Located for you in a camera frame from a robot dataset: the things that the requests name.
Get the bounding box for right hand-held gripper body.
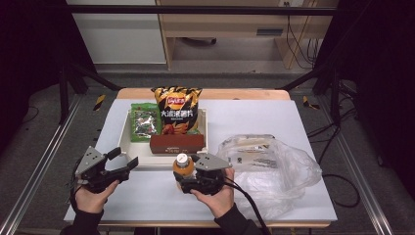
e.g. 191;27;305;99
178;153;234;197

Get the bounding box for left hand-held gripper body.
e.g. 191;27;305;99
74;145;132;195

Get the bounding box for orange juice bottle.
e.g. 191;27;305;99
171;152;196;192

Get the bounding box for white plastic tray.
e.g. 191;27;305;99
116;108;210;171

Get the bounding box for brown box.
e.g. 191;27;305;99
149;133;206;155

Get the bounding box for green snack packet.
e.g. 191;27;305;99
129;102;163;143

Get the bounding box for black yellow chips bag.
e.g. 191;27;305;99
150;85;204;136

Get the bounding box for clear plastic bag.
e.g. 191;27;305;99
215;133;324;221

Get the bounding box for person's right hand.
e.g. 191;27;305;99
190;167;236;219

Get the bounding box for person's left hand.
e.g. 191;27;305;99
74;179;120;215

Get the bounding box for white table sheet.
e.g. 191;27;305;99
64;98;339;223

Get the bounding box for yellow black floor tape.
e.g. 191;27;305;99
93;94;108;113
300;95;322;111

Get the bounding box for black metal stand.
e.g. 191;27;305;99
58;60;122;125
279;60;343;126

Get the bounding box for white cabinet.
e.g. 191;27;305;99
66;0;167;66

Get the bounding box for wooden desk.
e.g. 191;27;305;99
156;0;341;71

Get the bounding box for black horizontal bar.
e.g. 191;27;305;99
64;4;339;17

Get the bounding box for left hand-held gripper cable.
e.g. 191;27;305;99
66;159;83;213

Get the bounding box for hand-held gripper cable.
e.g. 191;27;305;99
66;159;83;213
222;180;272;235

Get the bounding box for right hand-held gripper cable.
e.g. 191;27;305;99
222;180;272;235

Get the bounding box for metal floor rail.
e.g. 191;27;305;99
317;95;396;235
0;93;83;235

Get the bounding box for black floor cable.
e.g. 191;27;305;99
305;106;362;209

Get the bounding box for black hanging cables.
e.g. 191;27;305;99
285;2;323;71

